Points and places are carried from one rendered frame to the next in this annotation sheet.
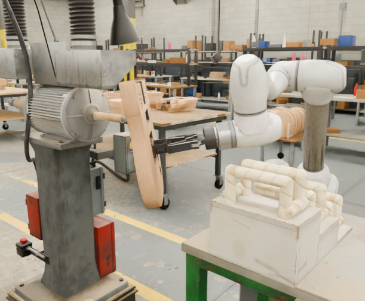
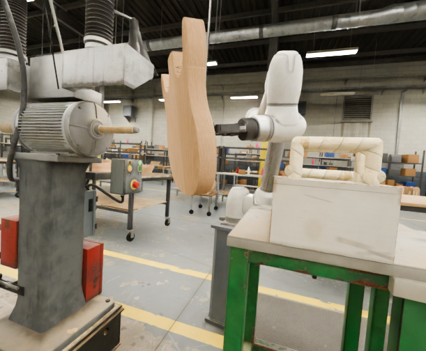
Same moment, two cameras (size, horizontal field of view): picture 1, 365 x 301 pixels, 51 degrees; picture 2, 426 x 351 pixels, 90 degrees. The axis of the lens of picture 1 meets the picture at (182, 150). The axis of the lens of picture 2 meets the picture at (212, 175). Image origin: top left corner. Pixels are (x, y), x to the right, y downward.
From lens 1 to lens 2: 0.76 m
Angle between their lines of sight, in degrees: 24
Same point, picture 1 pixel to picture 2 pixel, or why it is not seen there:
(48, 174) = (35, 191)
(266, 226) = (354, 195)
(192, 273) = (238, 271)
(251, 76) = (298, 63)
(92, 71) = (111, 67)
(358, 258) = not seen: hidden behind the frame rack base
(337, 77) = not seen: hidden behind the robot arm
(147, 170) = (211, 135)
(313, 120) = (276, 152)
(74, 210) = (64, 230)
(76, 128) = (79, 138)
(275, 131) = (303, 126)
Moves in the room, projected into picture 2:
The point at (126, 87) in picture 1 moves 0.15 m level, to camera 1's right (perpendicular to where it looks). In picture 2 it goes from (194, 23) to (254, 42)
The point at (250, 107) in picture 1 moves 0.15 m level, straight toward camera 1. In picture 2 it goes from (291, 96) to (325, 79)
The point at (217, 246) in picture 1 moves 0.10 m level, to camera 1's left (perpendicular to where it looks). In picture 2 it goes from (282, 230) to (248, 233)
